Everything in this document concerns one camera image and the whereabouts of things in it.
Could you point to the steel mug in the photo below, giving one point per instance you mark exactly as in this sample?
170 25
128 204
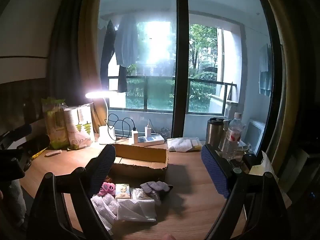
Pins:
213 132

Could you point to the person's right hand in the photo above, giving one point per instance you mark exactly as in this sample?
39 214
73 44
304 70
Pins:
170 237

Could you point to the white waffle cloth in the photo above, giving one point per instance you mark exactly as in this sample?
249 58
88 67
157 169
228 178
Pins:
100 210

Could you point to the black box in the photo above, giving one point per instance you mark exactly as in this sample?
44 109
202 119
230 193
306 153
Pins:
251 160

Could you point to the beige stick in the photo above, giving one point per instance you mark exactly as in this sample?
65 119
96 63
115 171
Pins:
53 153

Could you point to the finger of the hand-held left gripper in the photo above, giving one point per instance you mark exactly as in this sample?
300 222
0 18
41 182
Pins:
37 143
18 132

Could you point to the white power strip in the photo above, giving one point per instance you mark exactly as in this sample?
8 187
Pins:
153 140

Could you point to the cotton swab bag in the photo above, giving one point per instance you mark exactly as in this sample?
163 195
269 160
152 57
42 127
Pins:
140 194

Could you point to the green package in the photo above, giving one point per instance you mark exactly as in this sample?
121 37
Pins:
55 127

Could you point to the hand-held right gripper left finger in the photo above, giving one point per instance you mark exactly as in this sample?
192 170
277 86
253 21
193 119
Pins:
102 170

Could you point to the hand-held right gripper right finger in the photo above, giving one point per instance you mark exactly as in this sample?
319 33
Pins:
215 172

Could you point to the garden trees and bushes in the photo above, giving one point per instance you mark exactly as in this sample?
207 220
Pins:
200 55

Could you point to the black window frame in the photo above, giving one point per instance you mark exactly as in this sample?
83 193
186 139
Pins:
181 55

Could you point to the yellow sponge pack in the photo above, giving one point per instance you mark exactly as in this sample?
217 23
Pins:
196 144

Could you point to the hanging grey shirt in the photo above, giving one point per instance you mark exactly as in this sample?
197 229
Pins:
126 42

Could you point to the balcony railing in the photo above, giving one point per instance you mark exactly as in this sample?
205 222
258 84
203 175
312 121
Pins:
160 78

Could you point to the paper cup pack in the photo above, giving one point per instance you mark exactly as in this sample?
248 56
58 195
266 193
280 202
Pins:
78 130

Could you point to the white paper sheet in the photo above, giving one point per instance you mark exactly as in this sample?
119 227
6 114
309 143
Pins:
266 162

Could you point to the cardboard box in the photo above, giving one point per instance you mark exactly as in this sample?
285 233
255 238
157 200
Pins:
140 152

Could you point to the person's left forearm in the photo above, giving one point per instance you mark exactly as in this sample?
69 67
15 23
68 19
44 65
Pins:
13 205

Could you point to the white appliance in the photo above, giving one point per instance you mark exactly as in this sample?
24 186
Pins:
255 135

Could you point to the pink plush toy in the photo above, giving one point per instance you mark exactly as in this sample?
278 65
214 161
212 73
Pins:
107 188

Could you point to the hanging black trousers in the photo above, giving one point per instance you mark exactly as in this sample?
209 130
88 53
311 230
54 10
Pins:
122 80

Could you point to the beige curtain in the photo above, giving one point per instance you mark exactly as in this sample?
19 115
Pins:
70 55

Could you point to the yellow packet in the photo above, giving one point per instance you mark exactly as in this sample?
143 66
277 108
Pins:
38 153

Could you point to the cartoon print tissue pack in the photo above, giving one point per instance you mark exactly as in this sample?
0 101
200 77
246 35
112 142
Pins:
123 191

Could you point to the white wipes pack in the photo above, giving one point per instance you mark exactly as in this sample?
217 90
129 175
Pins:
180 145

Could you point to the hanging black garment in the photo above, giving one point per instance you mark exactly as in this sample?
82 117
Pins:
107 55

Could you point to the clear water bottle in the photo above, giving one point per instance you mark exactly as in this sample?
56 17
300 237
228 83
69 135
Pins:
231 135

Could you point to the white desk lamp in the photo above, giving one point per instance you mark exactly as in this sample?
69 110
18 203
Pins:
107 135

